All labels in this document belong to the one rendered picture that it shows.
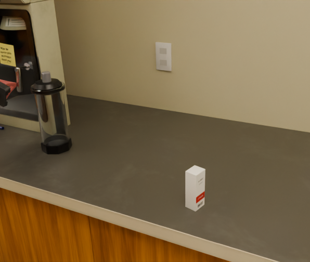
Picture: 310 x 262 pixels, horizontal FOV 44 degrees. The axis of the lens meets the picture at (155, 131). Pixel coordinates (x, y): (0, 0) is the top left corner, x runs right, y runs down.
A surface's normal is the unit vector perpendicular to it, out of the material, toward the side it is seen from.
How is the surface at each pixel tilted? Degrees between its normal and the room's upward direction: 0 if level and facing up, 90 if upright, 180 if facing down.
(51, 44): 90
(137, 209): 0
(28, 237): 90
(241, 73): 90
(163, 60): 90
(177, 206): 0
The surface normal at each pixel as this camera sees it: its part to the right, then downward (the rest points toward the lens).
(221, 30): -0.46, 0.38
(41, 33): 0.89, 0.17
